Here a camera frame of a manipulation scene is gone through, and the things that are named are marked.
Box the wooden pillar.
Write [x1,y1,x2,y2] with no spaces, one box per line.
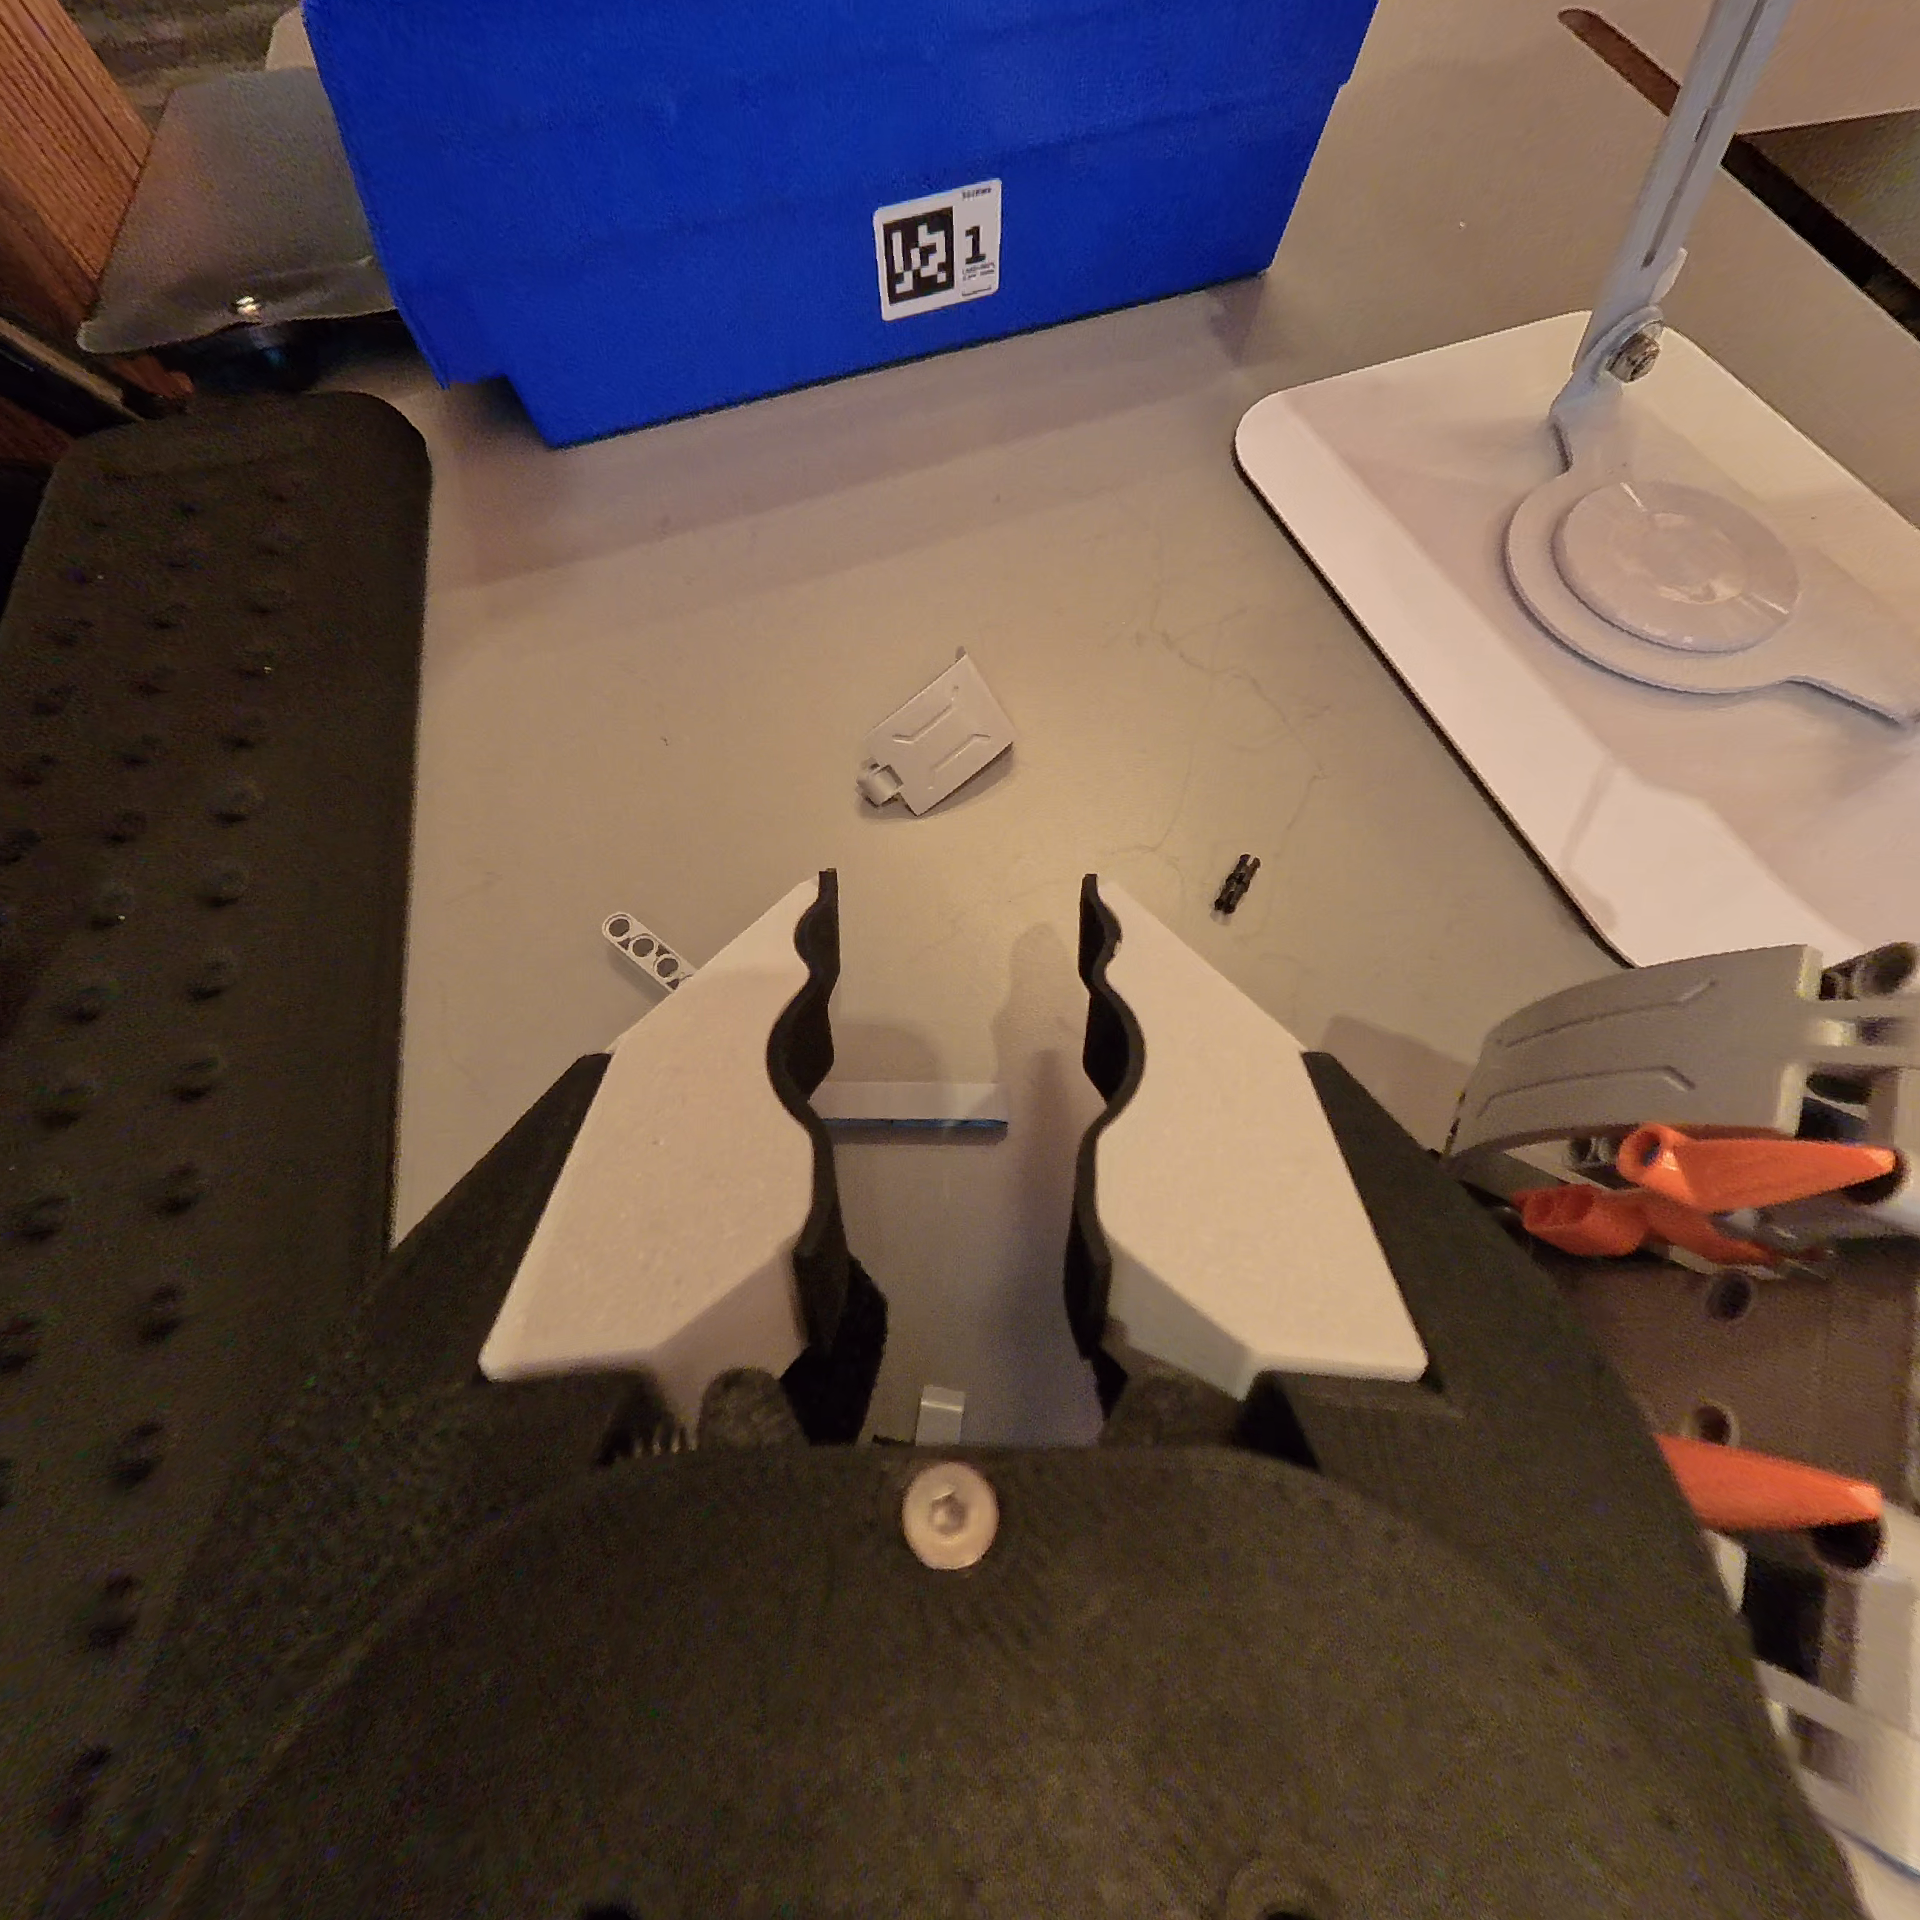
[0,0,156,339]

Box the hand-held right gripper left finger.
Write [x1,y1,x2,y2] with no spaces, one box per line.
[481,865,886,1444]

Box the grey orange toy model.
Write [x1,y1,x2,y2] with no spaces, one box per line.
[1441,942,1920,1893]

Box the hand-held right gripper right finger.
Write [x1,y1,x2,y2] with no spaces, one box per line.
[1065,872,1432,1414]

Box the blue tagged parts bin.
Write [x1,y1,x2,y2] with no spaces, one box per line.
[300,0,1383,448]

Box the short grey beam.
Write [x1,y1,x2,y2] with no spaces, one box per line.
[599,907,699,992]

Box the black perforated mat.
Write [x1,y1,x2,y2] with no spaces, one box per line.
[0,393,434,1920]

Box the long grey beam with pins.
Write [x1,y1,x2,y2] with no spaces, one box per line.
[814,1076,1011,1135]

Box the small grey curved panel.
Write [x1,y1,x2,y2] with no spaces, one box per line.
[857,644,1020,817]

